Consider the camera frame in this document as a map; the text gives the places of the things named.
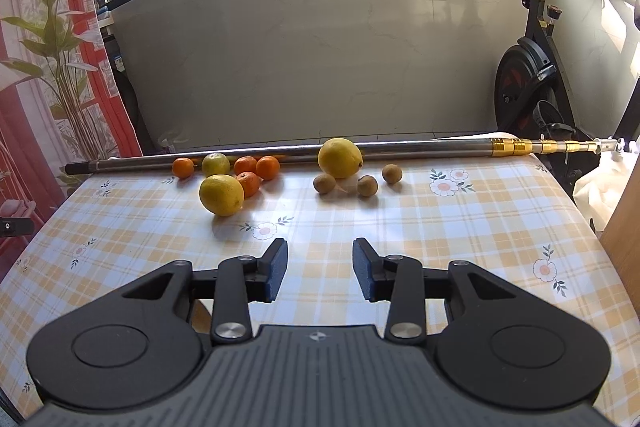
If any red printed plant curtain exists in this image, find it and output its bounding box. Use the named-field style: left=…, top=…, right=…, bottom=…
left=0, top=0, right=146, bottom=288

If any white plastic bag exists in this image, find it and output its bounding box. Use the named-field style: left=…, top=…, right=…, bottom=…
left=572, top=139, right=640, bottom=238

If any large round yellow lemon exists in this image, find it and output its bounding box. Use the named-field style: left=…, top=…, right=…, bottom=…
left=318, top=137, right=364, bottom=180

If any green-yellow lime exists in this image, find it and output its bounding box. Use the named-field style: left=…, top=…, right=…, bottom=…
left=201, top=153, right=231, bottom=178

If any checked floral tablecloth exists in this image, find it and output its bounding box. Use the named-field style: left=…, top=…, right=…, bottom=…
left=0, top=152, right=640, bottom=427

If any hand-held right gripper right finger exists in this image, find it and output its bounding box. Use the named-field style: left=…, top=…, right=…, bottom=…
left=352, top=237, right=521, bottom=345

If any black exercise bike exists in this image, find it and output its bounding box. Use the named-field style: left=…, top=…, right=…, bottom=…
left=489, top=0, right=640, bottom=188

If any telescopic metal pole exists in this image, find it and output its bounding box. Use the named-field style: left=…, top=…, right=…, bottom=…
left=65, top=134, right=631, bottom=176

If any wooden board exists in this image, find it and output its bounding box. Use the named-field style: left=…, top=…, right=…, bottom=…
left=599, top=187, right=640, bottom=303

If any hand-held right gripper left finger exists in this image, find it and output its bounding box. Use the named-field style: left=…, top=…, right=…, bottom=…
left=122, top=238, right=290, bottom=345

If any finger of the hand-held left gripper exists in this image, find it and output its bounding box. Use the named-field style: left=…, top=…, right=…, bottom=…
left=0, top=219, right=32, bottom=237

